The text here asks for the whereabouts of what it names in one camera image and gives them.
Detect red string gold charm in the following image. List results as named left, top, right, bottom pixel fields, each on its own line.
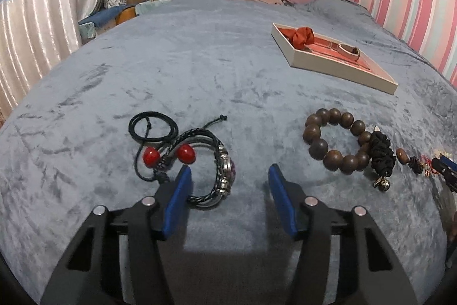
left=420, top=155, right=438, bottom=177

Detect brown pendant black tassel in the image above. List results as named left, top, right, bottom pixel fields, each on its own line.
left=396, top=148, right=424, bottom=175

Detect black scrunchie with bell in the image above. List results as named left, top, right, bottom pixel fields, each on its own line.
left=368, top=126, right=396, bottom=193

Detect brown wooden bead bracelet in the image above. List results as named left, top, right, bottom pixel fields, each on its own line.
left=302, top=107, right=373, bottom=175

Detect black cord red bead bracelets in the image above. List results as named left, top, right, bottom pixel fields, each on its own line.
left=128, top=111, right=237, bottom=210

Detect white strap wristwatch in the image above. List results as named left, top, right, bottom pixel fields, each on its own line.
left=332, top=43, right=361, bottom=62

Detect beige red jewelry tray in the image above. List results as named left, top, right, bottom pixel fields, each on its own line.
left=271, top=23, right=398, bottom=94

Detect orange fabric scrunchie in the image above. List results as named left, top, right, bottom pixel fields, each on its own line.
left=278, top=27, right=314, bottom=50

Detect person right hand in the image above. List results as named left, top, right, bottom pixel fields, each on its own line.
left=445, top=212, right=457, bottom=269

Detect grey velvet bed blanket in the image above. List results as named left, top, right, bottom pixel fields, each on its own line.
left=1, top=0, right=456, bottom=304

